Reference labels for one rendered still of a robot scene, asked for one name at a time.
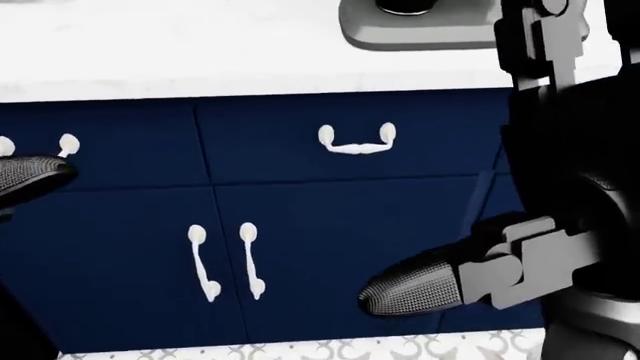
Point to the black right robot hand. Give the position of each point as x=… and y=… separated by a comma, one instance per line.
x=575, y=150

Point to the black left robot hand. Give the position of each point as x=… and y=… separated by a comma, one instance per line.
x=30, y=172

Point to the black mixer bowl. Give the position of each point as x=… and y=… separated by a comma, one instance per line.
x=402, y=5

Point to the navy cabinet door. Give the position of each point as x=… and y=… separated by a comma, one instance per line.
x=500, y=195
x=110, y=255
x=325, y=232

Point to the wide navy cabinet drawer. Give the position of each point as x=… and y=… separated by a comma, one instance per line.
x=280, y=142

